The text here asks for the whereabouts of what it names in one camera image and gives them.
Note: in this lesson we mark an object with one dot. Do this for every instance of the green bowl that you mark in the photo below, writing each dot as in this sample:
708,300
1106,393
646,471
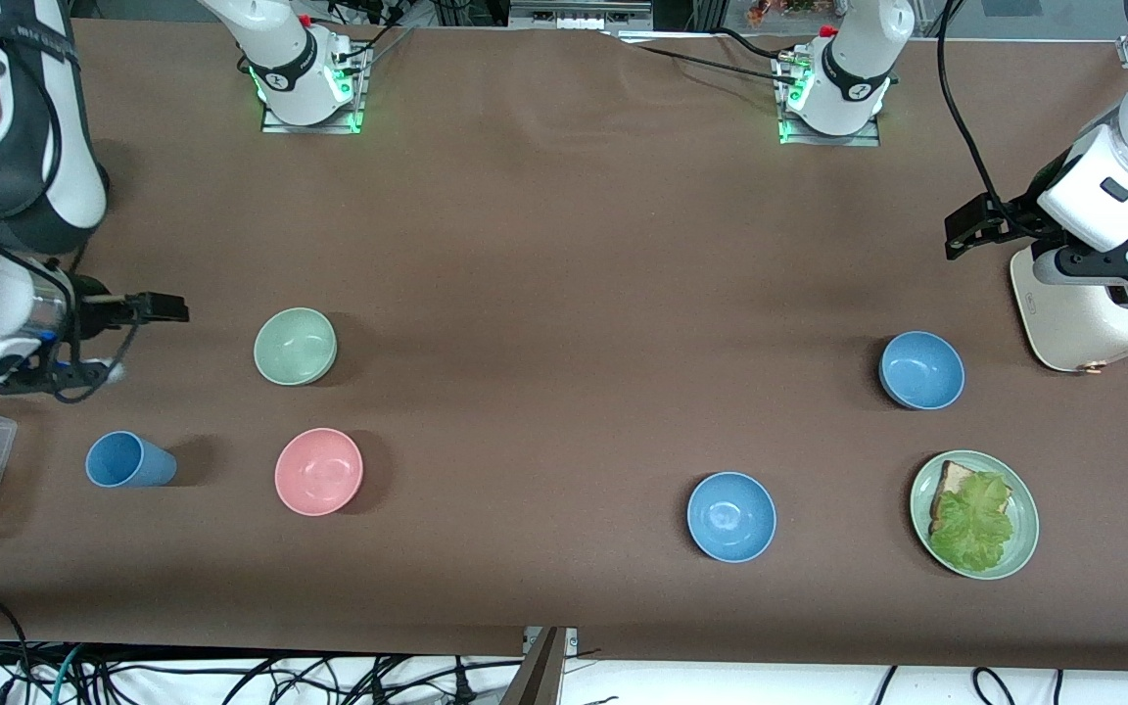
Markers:
295,345

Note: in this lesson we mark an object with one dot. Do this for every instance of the blue bowl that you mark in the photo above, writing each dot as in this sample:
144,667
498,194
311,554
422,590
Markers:
731,516
921,370

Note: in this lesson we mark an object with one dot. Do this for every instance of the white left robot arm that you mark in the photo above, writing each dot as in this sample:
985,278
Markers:
853,78

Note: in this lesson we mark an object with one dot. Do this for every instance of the pink bowl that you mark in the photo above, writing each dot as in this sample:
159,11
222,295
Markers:
318,471

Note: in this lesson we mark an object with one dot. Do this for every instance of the cream white toaster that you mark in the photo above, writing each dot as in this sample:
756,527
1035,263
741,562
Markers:
1083,328

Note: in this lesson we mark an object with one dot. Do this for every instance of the blue cup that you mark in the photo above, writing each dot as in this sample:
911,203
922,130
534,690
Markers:
128,460

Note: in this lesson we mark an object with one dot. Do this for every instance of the bread slice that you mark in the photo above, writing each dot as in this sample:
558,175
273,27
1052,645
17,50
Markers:
956,478

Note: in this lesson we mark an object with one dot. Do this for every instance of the orange red object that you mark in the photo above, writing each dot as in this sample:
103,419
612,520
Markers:
779,10

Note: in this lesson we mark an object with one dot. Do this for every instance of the green plate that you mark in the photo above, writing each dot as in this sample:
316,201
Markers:
1026,524

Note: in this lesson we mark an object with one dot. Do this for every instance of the green lettuce leaf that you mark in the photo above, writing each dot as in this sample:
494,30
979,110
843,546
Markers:
975,524

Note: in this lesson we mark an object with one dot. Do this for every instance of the brown table cover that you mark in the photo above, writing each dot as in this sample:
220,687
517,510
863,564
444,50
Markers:
564,245

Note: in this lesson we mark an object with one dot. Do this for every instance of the grey power strip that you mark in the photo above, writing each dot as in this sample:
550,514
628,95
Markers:
574,15

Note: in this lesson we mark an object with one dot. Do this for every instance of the dark metal pole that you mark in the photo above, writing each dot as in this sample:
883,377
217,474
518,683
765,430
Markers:
537,681

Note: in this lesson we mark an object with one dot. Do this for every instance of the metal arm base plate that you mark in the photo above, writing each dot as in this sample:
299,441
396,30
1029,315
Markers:
863,139
360,98

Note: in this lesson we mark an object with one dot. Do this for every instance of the small metal bracket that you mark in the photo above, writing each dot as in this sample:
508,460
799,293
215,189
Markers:
572,641

